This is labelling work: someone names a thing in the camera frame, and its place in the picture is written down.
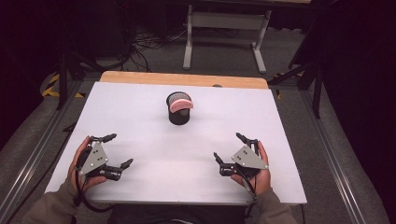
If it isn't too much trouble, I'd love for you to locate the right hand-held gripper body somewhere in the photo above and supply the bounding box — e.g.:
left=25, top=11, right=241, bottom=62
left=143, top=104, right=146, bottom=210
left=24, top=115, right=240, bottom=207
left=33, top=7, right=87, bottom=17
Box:
left=219, top=138, right=270, bottom=180

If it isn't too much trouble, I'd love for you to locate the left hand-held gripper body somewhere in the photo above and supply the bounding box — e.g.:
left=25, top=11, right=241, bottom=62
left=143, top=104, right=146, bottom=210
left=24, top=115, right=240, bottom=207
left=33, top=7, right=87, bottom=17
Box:
left=76, top=135, right=123, bottom=182

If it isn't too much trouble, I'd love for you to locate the black mesh pen holder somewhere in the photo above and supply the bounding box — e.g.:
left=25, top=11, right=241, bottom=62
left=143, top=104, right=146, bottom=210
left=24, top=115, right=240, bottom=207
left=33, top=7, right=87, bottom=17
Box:
left=165, top=91, right=192, bottom=126

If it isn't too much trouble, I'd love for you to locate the pink hairbrush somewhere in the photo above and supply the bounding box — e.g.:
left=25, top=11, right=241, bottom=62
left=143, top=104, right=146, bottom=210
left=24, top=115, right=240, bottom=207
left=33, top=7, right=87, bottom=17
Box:
left=169, top=95, right=194, bottom=114

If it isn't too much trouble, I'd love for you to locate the person's left hand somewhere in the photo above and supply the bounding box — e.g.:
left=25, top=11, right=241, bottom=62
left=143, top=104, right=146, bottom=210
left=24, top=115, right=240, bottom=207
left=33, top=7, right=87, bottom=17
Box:
left=66, top=135, right=107, bottom=194

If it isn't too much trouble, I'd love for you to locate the person's right hand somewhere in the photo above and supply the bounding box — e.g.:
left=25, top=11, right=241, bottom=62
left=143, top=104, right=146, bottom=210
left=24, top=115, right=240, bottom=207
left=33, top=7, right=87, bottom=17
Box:
left=231, top=140, right=273, bottom=197

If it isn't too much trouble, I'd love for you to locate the white table board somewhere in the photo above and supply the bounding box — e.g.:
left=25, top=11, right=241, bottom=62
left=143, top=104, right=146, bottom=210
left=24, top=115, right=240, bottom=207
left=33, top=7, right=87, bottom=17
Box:
left=44, top=81, right=308, bottom=206

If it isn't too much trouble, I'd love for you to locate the person's dark lap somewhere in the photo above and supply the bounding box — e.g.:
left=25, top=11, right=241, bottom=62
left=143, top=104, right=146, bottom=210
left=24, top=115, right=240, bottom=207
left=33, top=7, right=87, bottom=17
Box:
left=106, top=203, right=247, bottom=224

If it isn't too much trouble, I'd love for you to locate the black metal stand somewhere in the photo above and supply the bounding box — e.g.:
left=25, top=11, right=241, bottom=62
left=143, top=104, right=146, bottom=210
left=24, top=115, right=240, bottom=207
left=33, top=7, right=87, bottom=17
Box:
left=267, top=57, right=325, bottom=119
left=55, top=50, right=106, bottom=111

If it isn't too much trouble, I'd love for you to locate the yellow black hazard tape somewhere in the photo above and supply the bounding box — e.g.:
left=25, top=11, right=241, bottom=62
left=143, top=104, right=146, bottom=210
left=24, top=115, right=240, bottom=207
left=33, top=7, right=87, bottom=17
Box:
left=41, top=73, right=87, bottom=99

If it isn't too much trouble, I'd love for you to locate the wooden table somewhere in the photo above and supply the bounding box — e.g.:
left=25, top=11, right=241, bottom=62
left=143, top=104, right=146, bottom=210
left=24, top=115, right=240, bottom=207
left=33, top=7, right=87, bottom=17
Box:
left=99, top=70, right=270, bottom=91

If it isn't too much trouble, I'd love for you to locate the right hand-held gripper cable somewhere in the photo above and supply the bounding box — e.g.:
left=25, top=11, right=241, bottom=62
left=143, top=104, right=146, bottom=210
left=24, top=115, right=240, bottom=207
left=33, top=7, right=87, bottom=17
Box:
left=241, top=174, right=260, bottom=218

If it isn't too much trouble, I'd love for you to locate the hand-held gripper cable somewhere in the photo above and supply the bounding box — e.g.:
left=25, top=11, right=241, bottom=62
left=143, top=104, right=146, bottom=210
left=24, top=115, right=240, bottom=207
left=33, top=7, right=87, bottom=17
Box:
left=74, top=148, right=117, bottom=215
left=241, top=174, right=260, bottom=218

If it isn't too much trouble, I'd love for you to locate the left hand-held gripper cable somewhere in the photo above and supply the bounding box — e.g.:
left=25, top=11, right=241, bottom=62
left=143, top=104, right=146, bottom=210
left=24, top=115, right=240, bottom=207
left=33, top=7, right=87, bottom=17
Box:
left=74, top=148, right=117, bottom=215

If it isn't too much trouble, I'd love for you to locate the aluminium floor rail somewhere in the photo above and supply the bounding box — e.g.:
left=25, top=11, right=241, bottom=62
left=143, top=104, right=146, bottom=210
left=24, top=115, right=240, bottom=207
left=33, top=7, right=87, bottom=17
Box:
left=298, top=89, right=368, bottom=224
left=0, top=80, right=83, bottom=220

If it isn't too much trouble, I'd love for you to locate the bundle of floor cables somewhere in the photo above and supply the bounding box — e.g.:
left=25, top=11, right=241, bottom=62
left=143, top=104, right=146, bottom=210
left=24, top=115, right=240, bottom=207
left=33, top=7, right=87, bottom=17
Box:
left=116, top=26, right=190, bottom=73

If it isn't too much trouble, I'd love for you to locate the white metal desk frame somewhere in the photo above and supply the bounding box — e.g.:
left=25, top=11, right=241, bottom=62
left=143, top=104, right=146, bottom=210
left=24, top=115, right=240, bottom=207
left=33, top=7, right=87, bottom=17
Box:
left=182, top=0, right=312, bottom=75

